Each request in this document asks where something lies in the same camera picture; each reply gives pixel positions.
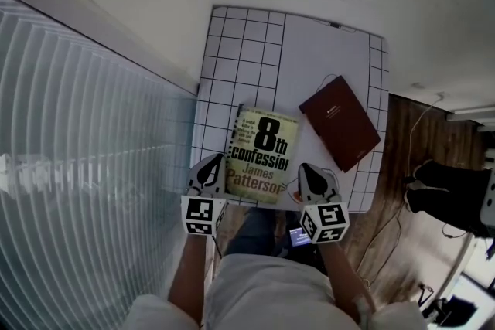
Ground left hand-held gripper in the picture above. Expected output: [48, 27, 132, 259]
[180, 153, 229, 236]

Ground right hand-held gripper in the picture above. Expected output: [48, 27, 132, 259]
[298, 163, 351, 244]

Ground yellow paperback book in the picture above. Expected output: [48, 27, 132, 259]
[225, 103, 301, 206]

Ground maroon hardcover book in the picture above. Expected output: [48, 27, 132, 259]
[298, 74, 382, 173]

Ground person's right forearm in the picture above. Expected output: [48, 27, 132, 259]
[316, 241, 377, 325]

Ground person's left forearm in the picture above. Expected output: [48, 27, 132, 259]
[166, 233, 207, 326]

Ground heart-shaped snack dish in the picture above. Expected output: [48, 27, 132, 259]
[286, 182, 302, 205]

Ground small black screen device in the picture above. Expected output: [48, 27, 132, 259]
[288, 226, 312, 249]

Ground person's dark trouser leg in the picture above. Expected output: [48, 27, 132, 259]
[231, 206, 288, 256]

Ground person's white shirt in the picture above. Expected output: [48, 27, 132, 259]
[123, 253, 426, 330]

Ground white window blinds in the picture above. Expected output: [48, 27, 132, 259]
[0, 0, 198, 330]

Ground white grid tablecloth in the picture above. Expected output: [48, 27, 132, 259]
[189, 5, 390, 213]

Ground white metal rack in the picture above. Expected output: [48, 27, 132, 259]
[446, 104, 495, 136]

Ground white charging cable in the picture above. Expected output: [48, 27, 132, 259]
[353, 91, 446, 283]

